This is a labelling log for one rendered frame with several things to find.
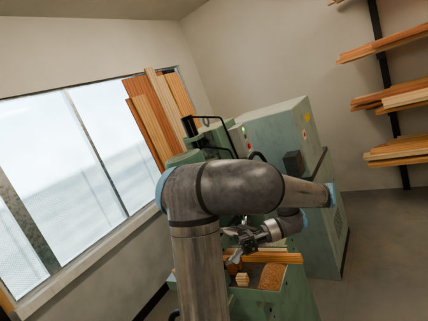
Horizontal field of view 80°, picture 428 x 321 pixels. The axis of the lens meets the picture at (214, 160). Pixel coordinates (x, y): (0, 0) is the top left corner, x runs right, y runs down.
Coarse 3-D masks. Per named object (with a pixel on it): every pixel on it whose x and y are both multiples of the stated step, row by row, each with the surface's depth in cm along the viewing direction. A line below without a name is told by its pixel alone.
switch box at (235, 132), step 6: (234, 126) 133; (240, 126) 130; (234, 132) 129; (240, 132) 129; (246, 132) 135; (234, 138) 130; (240, 138) 129; (234, 144) 131; (240, 144) 130; (246, 144) 133; (240, 150) 131; (246, 150) 131; (252, 150) 138; (240, 156) 133; (246, 156) 131
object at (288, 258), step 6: (228, 252) 126; (258, 252) 118; (246, 258) 120; (252, 258) 118; (258, 258) 117; (264, 258) 115; (270, 258) 114; (276, 258) 112; (282, 258) 111; (288, 258) 109; (294, 258) 108; (300, 258) 106
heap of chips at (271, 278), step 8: (272, 264) 108; (280, 264) 108; (264, 272) 106; (272, 272) 104; (280, 272) 105; (264, 280) 103; (272, 280) 101; (280, 280) 103; (264, 288) 102; (272, 288) 100
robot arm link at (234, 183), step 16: (224, 160) 52; (240, 160) 52; (256, 160) 54; (208, 176) 49; (224, 176) 49; (240, 176) 49; (256, 176) 49; (272, 176) 51; (288, 176) 64; (208, 192) 49; (224, 192) 48; (240, 192) 48; (256, 192) 49; (272, 192) 50; (288, 192) 59; (304, 192) 69; (320, 192) 82; (208, 208) 50; (224, 208) 49; (240, 208) 49; (256, 208) 50; (272, 208) 53
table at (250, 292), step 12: (252, 264) 118; (264, 264) 115; (288, 264) 110; (252, 276) 111; (288, 276) 108; (240, 288) 107; (252, 288) 105; (288, 288) 105; (228, 300) 107; (264, 300) 103; (276, 300) 100
